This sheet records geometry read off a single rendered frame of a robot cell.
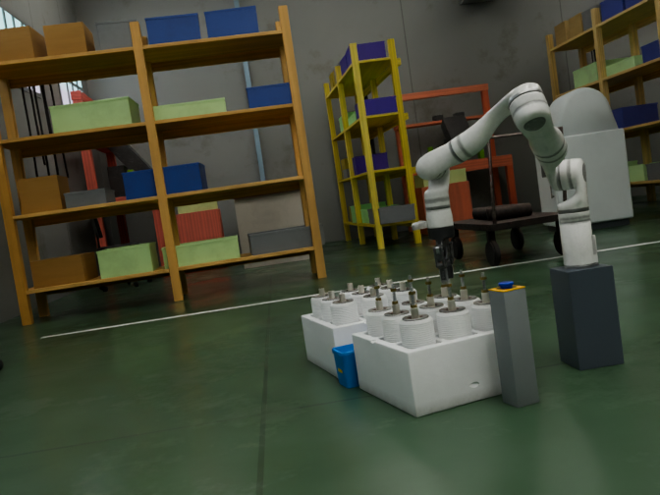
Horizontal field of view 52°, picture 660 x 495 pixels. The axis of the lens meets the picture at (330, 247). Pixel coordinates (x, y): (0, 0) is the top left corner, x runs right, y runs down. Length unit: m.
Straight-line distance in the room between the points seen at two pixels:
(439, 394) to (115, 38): 4.41
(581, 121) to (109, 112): 4.10
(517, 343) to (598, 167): 4.91
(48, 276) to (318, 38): 6.05
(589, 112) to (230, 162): 5.38
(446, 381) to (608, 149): 5.00
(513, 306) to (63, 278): 4.38
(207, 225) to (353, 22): 4.05
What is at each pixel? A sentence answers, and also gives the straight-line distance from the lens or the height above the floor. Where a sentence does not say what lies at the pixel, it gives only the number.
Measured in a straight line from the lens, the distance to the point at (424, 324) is 1.91.
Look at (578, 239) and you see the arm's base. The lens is 2.18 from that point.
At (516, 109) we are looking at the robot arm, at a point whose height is 0.77.
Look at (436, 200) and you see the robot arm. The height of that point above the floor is 0.57.
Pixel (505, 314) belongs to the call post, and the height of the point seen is 0.25.
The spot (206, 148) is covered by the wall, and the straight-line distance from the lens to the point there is 10.22.
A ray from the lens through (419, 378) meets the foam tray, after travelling 1.89.
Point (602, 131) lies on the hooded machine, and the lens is 6.74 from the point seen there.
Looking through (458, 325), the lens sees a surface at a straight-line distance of 1.96.
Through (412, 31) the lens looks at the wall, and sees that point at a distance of 10.66.
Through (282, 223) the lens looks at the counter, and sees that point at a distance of 7.59.
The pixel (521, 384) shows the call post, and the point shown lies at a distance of 1.90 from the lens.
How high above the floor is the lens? 0.61
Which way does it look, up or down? 4 degrees down
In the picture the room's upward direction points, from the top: 8 degrees counter-clockwise
